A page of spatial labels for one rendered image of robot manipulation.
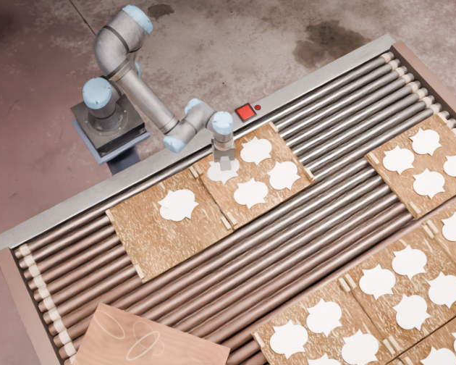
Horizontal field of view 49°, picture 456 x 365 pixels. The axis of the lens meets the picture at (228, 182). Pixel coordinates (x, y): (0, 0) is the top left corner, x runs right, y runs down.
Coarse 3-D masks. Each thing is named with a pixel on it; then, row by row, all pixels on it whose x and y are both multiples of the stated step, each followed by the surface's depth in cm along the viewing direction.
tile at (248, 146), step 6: (246, 144) 218; (252, 144) 218; (258, 144) 218; (264, 144) 218; (270, 144) 218; (246, 150) 217; (252, 150) 217; (258, 150) 217; (264, 150) 217; (270, 150) 217; (246, 156) 216; (252, 156) 216; (258, 156) 216; (264, 156) 216; (270, 156) 216; (246, 162) 215; (252, 162) 215; (258, 162) 215
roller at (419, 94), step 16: (416, 96) 232; (384, 112) 228; (352, 128) 225; (336, 144) 222; (304, 160) 218; (128, 256) 199; (96, 272) 197; (112, 272) 198; (80, 288) 194; (48, 304) 191
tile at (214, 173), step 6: (210, 162) 215; (216, 162) 215; (234, 162) 215; (210, 168) 213; (216, 168) 213; (234, 168) 213; (210, 174) 212; (216, 174) 212; (222, 174) 212; (228, 174) 212; (234, 174) 212; (216, 180) 211; (222, 180) 211
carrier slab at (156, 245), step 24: (144, 192) 209; (168, 192) 209; (120, 216) 205; (144, 216) 205; (192, 216) 205; (216, 216) 205; (144, 240) 200; (168, 240) 200; (192, 240) 200; (216, 240) 201; (144, 264) 196; (168, 264) 196
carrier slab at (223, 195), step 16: (240, 144) 219; (272, 144) 219; (208, 160) 216; (240, 160) 216; (272, 160) 216; (288, 160) 216; (240, 176) 213; (256, 176) 213; (304, 176) 213; (224, 192) 210; (272, 192) 210; (288, 192) 210; (224, 208) 207; (240, 208) 207; (256, 208) 207; (240, 224) 204
